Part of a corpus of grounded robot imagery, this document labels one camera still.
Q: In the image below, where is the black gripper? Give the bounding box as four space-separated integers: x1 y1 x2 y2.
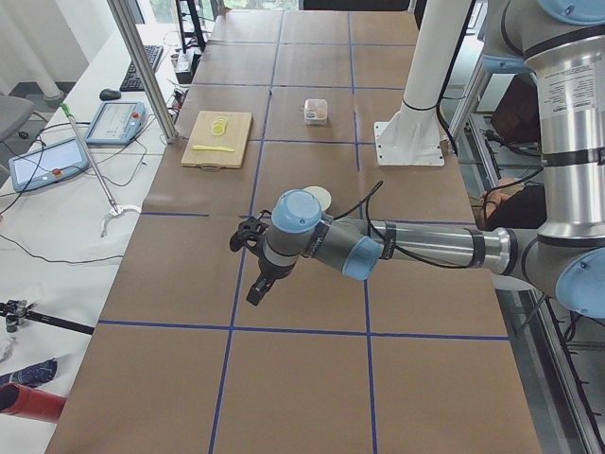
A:
229 215 293 306

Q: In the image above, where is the clear plastic egg carton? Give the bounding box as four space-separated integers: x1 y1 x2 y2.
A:
303 98 328 126

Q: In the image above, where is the white ceramic bowl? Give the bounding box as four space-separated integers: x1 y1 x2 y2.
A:
304 185 332 213

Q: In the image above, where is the bamboo cutting board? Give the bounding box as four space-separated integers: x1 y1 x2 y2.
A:
181 111 252 169

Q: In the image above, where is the yellow plastic knife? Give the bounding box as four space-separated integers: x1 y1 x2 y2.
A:
191 145 234 152

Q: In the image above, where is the grabber reacher stick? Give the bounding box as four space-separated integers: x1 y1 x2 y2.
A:
60 102 142 237

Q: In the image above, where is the far teach pendant tablet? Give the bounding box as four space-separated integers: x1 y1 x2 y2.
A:
85 101 146 147

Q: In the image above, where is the teach pendant tablet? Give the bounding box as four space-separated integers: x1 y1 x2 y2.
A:
85 101 146 147
9 137 90 193

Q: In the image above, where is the near teach pendant tablet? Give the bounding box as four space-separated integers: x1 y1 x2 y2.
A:
9 137 90 193

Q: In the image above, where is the white chair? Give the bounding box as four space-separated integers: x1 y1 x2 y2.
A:
491 273 552 332

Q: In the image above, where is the black keyboard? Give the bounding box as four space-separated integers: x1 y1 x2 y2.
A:
119 44 164 93

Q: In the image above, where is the black tripod rod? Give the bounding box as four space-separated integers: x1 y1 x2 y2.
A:
0 300 95 335

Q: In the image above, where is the black computer mouse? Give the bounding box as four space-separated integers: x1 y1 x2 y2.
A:
98 89 122 101

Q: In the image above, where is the blue patterned cloth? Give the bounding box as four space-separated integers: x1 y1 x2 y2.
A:
1 358 58 388

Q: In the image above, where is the seated person black shirt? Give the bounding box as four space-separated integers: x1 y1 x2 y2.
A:
469 183 546 231

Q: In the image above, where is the red cylinder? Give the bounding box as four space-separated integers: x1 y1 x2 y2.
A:
1 383 66 423

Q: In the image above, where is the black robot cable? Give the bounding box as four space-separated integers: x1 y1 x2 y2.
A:
330 180 478 271

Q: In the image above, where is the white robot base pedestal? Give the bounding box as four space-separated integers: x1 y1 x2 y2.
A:
374 0 474 166

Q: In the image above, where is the aluminium frame post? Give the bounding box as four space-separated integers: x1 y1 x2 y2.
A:
107 0 178 144

